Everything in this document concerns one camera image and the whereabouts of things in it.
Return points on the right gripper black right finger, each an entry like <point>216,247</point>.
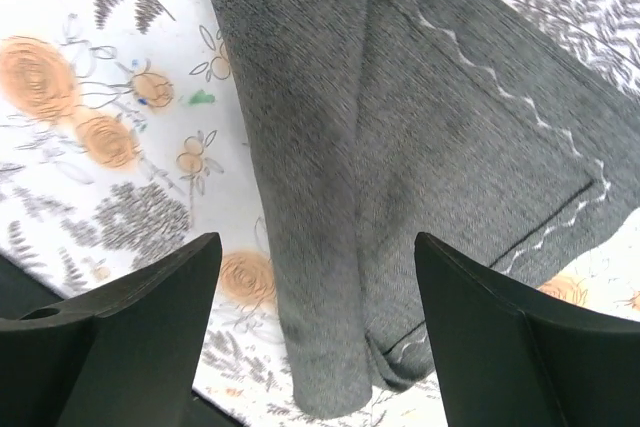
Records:
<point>508,355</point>

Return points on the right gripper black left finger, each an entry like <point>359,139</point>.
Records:
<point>124,354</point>

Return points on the grey cloth napkin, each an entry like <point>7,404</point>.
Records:
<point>369,121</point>

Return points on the floral patterned table mat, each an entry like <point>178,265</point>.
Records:
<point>123,139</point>

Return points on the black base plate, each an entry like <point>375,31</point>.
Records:
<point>21,294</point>

